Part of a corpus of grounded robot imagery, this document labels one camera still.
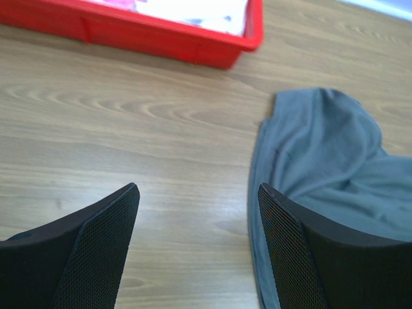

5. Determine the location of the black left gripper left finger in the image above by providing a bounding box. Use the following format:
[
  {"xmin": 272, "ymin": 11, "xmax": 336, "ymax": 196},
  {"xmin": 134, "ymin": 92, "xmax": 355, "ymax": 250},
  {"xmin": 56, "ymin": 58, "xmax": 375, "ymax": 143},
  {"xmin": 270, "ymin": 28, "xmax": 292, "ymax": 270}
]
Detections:
[{"xmin": 1, "ymin": 183, "xmax": 140, "ymax": 308}]

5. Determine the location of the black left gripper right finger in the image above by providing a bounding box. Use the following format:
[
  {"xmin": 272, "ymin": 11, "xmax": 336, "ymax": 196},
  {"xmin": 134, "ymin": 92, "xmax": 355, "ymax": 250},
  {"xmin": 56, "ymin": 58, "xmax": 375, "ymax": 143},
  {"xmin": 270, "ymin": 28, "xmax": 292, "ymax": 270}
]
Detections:
[{"xmin": 258, "ymin": 183, "xmax": 411, "ymax": 308}]

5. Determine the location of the dark grey t shirt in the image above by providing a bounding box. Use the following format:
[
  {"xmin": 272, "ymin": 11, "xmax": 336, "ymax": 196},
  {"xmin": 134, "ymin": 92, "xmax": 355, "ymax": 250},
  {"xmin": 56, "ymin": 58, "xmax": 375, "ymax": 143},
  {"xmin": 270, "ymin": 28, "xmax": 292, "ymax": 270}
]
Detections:
[{"xmin": 247, "ymin": 88, "xmax": 411, "ymax": 308}]

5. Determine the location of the red plastic bin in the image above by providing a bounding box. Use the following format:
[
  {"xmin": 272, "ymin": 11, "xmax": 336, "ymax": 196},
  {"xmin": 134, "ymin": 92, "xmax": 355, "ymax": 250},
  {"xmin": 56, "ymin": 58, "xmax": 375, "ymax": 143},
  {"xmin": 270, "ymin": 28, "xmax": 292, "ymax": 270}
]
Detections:
[{"xmin": 1, "ymin": 1, "xmax": 263, "ymax": 70}]

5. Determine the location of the pink t shirt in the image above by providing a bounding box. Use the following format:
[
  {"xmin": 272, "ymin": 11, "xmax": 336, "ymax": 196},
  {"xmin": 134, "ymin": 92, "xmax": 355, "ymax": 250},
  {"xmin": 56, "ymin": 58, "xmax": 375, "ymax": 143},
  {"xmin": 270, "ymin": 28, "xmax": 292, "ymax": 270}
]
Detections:
[{"xmin": 96, "ymin": 0, "xmax": 136, "ymax": 11}]

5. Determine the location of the white t shirt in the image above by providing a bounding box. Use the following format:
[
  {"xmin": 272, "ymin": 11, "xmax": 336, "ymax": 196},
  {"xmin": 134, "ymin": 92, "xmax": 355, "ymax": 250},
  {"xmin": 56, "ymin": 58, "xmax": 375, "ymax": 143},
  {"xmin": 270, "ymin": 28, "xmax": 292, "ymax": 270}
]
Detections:
[{"xmin": 135, "ymin": 0, "xmax": 248, "ymax": 36}]

